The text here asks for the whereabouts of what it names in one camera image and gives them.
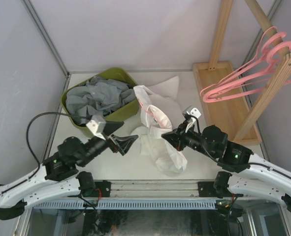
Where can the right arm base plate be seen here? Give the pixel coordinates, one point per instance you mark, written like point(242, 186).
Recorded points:
point(206, 189)

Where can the green plastic basket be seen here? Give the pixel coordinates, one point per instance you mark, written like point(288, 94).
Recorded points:
point(121, 114)

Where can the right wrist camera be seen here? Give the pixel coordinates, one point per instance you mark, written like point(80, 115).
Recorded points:
point(191, 115)

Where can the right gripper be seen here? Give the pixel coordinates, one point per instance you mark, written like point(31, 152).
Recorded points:
point(173, 136)

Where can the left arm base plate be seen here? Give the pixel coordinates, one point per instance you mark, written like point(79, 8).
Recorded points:
point(103, 189)

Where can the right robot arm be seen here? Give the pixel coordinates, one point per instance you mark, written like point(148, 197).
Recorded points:
point(243, 171)

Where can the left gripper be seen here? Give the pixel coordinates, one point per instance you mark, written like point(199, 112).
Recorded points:
point(123, 143)

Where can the white shirt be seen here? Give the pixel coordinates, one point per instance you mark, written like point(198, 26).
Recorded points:
point(167, 159)

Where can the slotted cable duct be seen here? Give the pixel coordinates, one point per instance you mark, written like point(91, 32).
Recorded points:
point(130, 204)

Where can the aluminium frame rail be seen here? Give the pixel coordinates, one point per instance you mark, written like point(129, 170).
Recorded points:
point(122, 189)

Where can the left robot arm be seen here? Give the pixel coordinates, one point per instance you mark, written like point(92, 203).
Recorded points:
point(58, 175)

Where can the grey shirt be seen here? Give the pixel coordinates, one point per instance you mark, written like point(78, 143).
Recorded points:
point(97, 96)

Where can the wooden clothes rack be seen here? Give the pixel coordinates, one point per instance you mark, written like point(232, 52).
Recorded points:
point(238, 117)

